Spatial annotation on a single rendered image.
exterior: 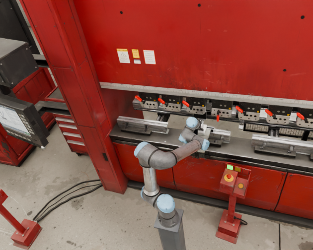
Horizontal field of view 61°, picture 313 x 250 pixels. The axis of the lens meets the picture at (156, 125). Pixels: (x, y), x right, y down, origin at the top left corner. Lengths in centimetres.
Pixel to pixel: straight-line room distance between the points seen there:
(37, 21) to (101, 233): 206
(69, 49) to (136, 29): 49
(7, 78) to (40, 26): 43
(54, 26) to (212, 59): 106
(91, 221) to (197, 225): 112
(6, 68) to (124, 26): 79
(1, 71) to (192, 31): 119
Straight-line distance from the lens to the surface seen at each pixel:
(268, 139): 230
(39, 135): 210
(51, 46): 211
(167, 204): 186
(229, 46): 181
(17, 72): 192
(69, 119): 319
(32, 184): 377
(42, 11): 200
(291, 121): 250
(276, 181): 248
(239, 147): 234
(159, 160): 156
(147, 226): 294
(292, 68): 188
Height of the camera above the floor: 259
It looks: 42 degrees down
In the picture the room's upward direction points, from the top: 10 degrees counter-clockwise
